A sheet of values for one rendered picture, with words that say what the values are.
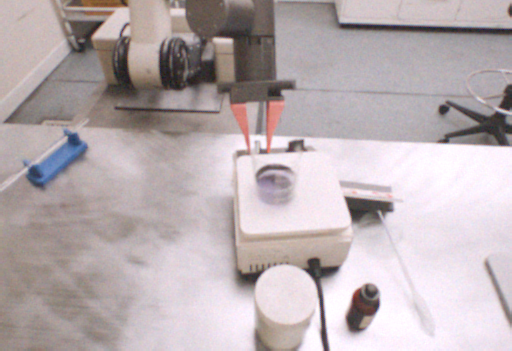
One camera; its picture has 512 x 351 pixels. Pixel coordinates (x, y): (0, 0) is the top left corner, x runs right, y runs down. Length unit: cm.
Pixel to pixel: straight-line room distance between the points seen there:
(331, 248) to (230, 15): 28
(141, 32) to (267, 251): 91
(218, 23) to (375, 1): 249
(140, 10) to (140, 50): 11
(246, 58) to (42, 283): 37
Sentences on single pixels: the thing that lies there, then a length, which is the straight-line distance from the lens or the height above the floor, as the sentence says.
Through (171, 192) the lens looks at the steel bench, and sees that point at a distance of 54.
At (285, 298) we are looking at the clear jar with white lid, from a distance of 35.
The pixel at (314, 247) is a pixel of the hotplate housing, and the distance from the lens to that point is 40.
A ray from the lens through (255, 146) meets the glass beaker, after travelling 37.
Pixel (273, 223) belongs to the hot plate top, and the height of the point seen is 84.
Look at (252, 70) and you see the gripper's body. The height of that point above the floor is 92.
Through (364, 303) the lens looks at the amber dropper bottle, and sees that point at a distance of 39.
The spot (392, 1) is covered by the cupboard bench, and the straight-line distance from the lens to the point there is 288.
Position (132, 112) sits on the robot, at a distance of 140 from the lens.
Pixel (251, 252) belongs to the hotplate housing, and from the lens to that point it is 40.
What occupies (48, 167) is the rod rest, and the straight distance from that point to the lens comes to 63.
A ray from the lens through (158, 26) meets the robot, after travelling 117.
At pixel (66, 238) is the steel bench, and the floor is 75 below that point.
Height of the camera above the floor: 115
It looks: 44 degrees down
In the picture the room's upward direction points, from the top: straight up
